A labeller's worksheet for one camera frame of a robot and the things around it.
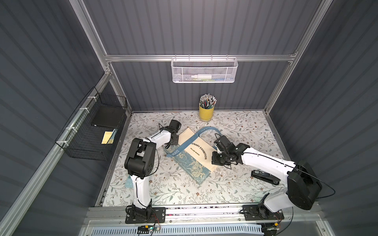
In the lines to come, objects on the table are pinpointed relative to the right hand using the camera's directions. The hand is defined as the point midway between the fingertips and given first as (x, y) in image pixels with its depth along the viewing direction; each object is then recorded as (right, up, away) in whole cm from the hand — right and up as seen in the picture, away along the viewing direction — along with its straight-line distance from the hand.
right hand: (212, 162), depth 83 cm
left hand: (-25, +11, +16) cm, 32 cm away
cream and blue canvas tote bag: (-11, +2, +11) cm, 15 cm away
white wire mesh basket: (-1, +68, +40) cm, 80 cm away
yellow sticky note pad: (-48, +16, -20) cm, 54 cm away
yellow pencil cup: (-1, +29, +24) cm, 37 cm away
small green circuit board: (-34, -29, -13) cm, 47 cm away
